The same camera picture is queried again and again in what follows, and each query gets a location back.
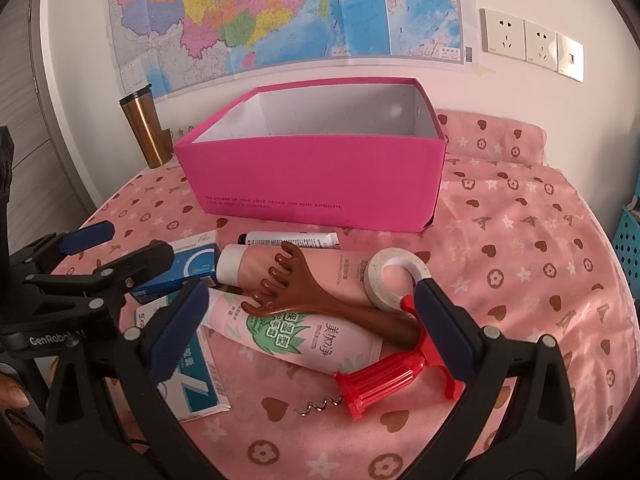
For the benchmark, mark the pink cardboard box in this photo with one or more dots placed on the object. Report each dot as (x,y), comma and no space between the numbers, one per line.
(355,152)

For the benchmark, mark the blue plastic basket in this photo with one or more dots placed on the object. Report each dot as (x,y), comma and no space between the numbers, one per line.
(626,243)

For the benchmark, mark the blue white medicine box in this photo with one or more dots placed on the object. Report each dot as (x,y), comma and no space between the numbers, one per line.
(194,257)

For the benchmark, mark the white wall socket panel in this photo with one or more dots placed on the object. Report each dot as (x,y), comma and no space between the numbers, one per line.
(524,40)

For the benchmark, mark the brown wooden massage claw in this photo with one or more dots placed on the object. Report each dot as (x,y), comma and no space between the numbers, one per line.
(291,288)

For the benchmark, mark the white small ointment tube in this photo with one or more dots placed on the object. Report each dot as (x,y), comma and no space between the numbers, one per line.
(301,239)

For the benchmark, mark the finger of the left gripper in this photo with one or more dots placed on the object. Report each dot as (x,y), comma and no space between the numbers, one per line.
(82,239)
(135,262)

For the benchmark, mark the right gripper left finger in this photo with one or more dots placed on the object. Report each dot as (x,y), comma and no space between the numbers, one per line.
(85,438)

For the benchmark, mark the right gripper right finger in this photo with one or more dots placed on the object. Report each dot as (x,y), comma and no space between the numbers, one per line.
(515,418)

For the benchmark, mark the red plastic corkscrew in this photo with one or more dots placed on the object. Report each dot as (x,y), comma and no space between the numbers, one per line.
(361,389)

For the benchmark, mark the bronze travel mug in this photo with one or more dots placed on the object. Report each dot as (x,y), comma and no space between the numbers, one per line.
(154,141)

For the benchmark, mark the person left hand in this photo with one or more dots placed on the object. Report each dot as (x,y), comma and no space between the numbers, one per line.
(13,392)

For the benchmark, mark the colourful wall map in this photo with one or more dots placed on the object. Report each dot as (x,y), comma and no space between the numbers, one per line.
(171,45)

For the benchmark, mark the grey cabinet door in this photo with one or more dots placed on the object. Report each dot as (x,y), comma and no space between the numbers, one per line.
(47,194)

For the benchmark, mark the white tape roll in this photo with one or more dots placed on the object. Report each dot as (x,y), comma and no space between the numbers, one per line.
(391,273)

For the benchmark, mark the teal white medicine box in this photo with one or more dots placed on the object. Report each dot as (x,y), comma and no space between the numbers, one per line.
(195,390)

